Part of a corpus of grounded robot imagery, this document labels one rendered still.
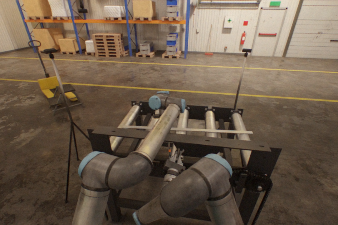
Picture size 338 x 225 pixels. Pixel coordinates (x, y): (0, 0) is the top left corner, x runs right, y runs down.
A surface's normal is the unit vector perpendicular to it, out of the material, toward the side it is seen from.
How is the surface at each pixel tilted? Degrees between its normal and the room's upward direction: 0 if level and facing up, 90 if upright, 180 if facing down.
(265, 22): 90
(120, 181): 74
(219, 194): 64
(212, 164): 12
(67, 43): 90
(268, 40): 90
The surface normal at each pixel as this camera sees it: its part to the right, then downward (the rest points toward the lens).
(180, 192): -0.40, -0.32
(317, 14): -0.15, 0.49
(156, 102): -0.41, 0.23
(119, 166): -0.01, -0.69
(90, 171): -0.27, -0.17
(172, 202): -0.50, -0.04
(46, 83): 0.70, 0.36
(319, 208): 0.00, -0.87
